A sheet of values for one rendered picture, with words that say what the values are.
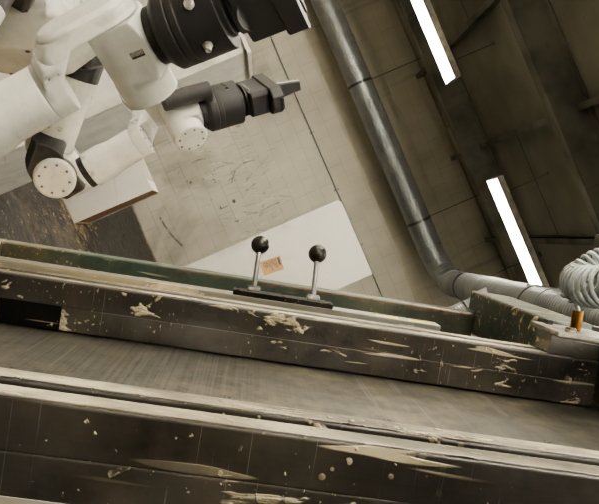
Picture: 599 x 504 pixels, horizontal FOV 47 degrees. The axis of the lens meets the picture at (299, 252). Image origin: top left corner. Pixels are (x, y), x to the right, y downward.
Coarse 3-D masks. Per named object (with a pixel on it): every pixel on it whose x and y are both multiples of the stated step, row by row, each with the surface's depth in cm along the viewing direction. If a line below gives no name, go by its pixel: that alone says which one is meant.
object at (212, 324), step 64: (0, 320) 95; (64, 320) 95; (128, 320) 96; (192, 320) 97; (256, 320) 97; (320, 320) 98; (576, 320) 103; (448, 384) 100; (512, 384) 100; (576, 384) 101
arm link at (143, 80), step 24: (168, 0) 71; (120, 24) 72; (144, 24) 73; (168, 24) 71; (96, 48) 74; (120, 48) 73; (144, 48) 74; (168, 48) 72; (120, 72) 75; (144, 72) 75; (168, 72) 78; (144, 96) 77; (168, 96) 78
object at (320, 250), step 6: (312, 246) 142; (318, 246) 141; (312, 252) 141; (318, 252) 140; (324, 252) 141; (312, 258) 141; (318, 258) 141; (324, 258) 141; (318, 264) 141; (312, 282) 139; (312, 288) 138; (312, 294) 138; (312, 300) 136; (318, 300) 137
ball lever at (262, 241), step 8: (256, 240) 140; (264, 240) 140; (256, 248) 140; (264, 248) 140; (256, 256) 140; (256, 264) 139; (256, 272) 138; (256, 280) 137; (248, 288) 136; (256, 288) 136
